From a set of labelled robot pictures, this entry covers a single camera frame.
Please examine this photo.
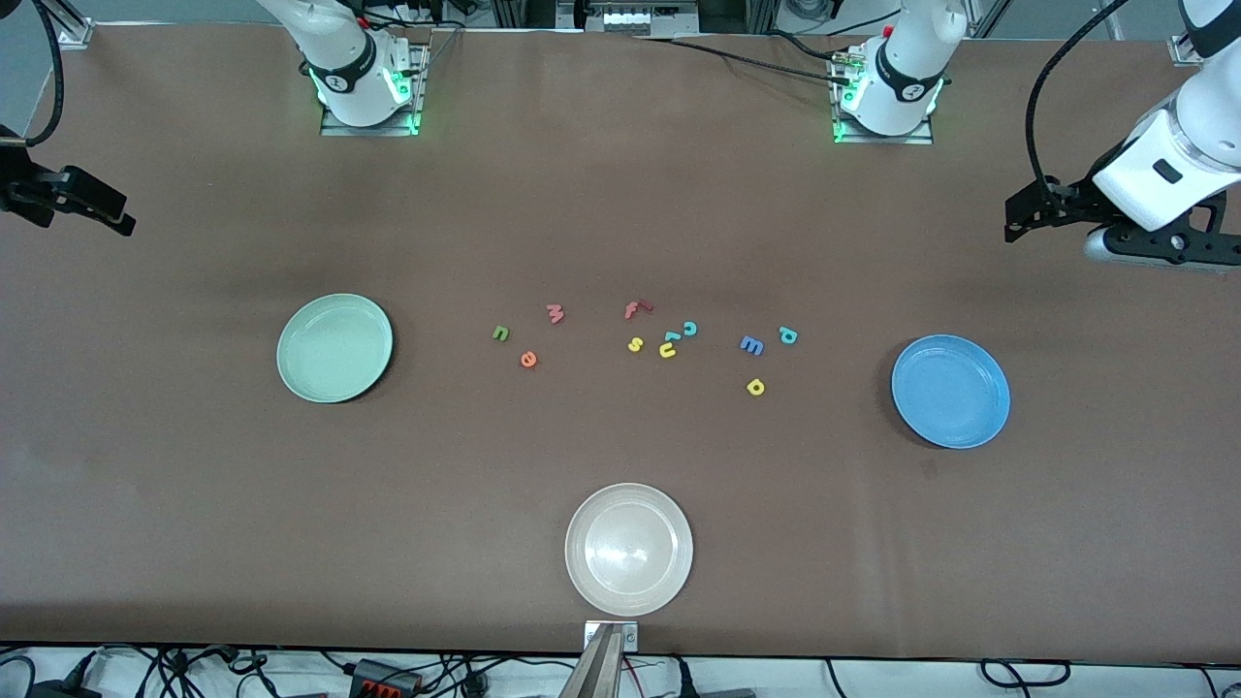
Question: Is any blue plate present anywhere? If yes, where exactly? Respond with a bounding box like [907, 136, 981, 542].
[891, 334, 1011, 450]

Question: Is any green plate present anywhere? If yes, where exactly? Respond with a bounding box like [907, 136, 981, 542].
[276, 293, 395, 404]

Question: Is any white device behind table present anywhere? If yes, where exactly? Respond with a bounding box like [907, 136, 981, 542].
[557, 0, 701, 36]

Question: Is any white plate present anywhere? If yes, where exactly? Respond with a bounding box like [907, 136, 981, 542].
[564, 483, 695, 618]

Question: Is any black orange power adapter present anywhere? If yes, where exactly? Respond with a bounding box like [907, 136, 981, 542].
[347, 658, 425, 698]

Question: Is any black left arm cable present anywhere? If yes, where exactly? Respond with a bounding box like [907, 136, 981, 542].
[1025, 0, 1131, 195]

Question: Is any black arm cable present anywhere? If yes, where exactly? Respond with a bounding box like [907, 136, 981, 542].
[1025, 0, 1131, 195]
[24, 0, 65, 148]

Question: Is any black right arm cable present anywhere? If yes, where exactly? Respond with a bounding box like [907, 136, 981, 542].
[24, 0, 65, 148]

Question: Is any black cable on table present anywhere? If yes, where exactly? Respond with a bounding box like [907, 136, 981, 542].
[630, 32, 859, 86]

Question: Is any black looped cable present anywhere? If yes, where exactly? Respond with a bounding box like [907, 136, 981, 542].
[979, 658, 1073, 691]

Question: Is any aluminium camera post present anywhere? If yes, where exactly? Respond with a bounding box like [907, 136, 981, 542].
[560, 620, 640, 698]

